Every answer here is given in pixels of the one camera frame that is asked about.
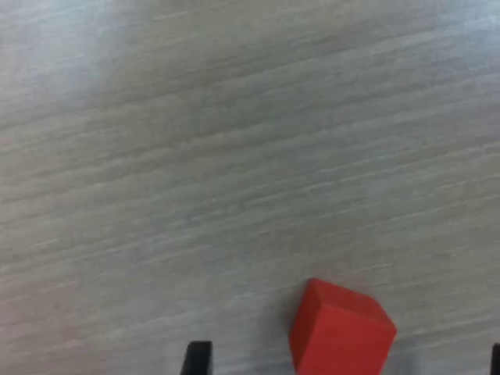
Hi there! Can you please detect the small red cube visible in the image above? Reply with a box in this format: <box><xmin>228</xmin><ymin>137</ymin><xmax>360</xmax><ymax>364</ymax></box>
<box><xmin>288</xmin><ymin>277</ymin><xmax>398</xmax><ymax>375</ymax></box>

